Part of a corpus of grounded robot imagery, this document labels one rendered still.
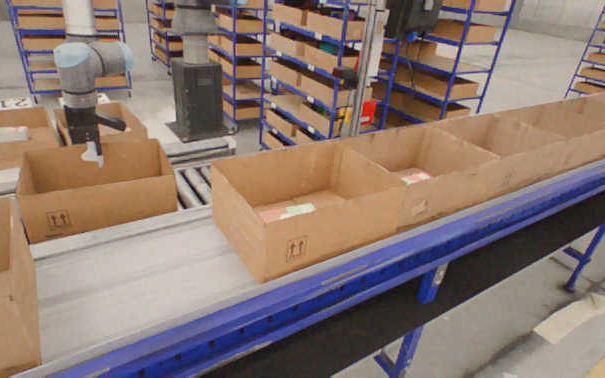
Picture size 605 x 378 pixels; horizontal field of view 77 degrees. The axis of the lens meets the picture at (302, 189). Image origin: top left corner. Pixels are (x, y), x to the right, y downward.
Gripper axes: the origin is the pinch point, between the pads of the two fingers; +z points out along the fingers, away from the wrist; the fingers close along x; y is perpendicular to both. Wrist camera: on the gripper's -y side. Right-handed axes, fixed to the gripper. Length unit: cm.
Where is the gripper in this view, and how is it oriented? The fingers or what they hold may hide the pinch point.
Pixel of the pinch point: (100, 159)
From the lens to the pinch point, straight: 145.3
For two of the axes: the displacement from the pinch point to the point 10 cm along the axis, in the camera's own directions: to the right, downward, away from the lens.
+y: -8.4, 2.0, -5.0
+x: 5.2, 5.5, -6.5
